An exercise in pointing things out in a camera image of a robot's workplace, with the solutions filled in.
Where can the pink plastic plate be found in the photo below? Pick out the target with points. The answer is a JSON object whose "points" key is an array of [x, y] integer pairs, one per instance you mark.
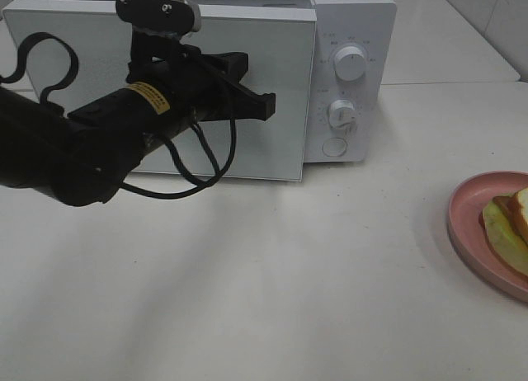
{"points": [[468, 236]]}

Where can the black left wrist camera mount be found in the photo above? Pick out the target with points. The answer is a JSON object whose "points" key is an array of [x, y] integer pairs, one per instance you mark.
{"points": [[160, 17]]}

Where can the round white door button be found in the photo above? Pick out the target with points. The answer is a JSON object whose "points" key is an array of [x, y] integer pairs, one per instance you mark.
{"points": [[334, 147]]}

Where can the white microwave knob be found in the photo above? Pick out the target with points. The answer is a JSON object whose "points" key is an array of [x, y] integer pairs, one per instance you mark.
{"points": [[341, 114], [349, 62]]}

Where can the white microwave oven body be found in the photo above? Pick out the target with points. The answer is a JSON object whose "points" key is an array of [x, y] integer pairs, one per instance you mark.
{"points": [[367, 23]]}

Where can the toy sandwich with lettuce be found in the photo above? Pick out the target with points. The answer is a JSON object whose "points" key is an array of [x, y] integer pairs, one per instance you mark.
{"points": [[504, 220]]}

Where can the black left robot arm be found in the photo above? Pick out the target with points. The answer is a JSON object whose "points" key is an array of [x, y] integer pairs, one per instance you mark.
{"points": [[83, 156]]}

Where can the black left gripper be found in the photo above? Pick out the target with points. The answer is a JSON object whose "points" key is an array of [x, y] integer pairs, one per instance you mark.
{"points": [[174, 85]]}

